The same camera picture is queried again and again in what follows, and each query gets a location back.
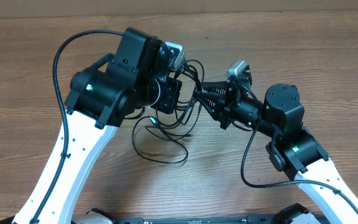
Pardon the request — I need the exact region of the right camera cable black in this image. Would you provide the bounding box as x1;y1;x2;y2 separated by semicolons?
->
236;85;358;224

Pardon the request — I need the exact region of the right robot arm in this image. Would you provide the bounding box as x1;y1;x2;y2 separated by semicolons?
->
195;77;358;223

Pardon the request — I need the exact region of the camera cable black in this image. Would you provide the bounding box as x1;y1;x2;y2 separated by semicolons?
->
236;85;358;224
28;29;126;224

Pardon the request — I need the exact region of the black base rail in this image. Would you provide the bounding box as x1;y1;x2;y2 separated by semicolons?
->
70;203;329;224

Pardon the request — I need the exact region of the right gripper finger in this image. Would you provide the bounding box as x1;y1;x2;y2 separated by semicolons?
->
196;95;229;121
202;80;232;95

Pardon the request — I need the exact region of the left camera cable black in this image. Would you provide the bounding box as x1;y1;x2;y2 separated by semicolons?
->
28;29;126;224

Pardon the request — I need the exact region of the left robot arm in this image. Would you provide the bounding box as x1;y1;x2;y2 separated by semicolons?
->
5;27;184;223

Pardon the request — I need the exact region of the black usb cable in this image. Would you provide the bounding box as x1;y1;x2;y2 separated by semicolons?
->
131;102;204;165
172;58;208;128

